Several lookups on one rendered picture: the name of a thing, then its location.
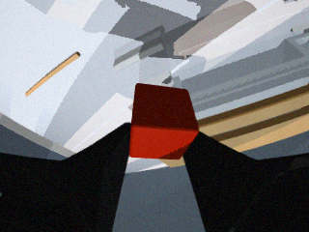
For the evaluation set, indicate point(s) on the small red block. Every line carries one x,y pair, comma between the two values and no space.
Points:
163,122

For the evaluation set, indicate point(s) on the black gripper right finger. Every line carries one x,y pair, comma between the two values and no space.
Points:
228,185

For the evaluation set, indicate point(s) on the tan wooden stick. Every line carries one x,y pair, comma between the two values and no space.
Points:
56,70

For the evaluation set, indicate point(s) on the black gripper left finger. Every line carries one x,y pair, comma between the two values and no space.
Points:
89,182

